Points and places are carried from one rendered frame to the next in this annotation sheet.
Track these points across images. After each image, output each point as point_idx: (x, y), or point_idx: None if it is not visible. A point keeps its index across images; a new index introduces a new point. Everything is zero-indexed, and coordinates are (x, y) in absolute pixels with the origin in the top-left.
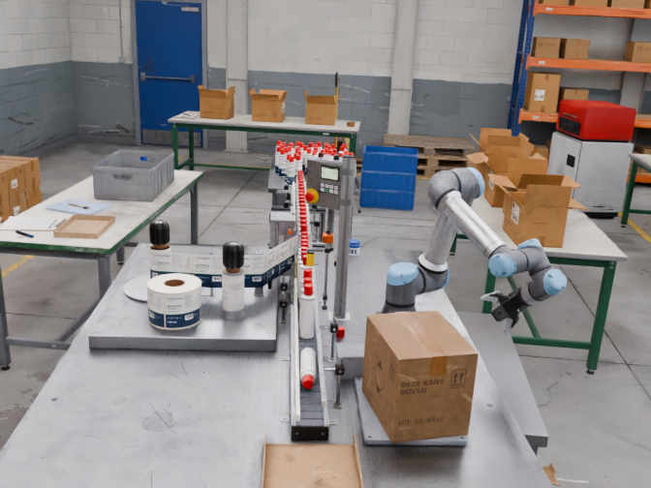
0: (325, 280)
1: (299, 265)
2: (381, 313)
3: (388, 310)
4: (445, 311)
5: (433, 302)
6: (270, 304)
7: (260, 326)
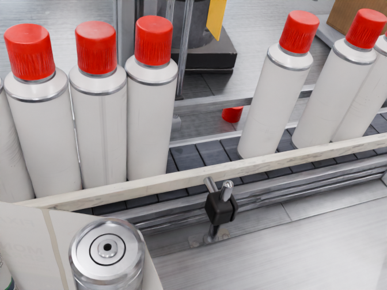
0: (186, 51)
1: (120, 96)
2: (190, 30)
3: (207, 8)
4: (54, 3)
5: (12, 11)
6: (200, 268)
7: (375, 247)
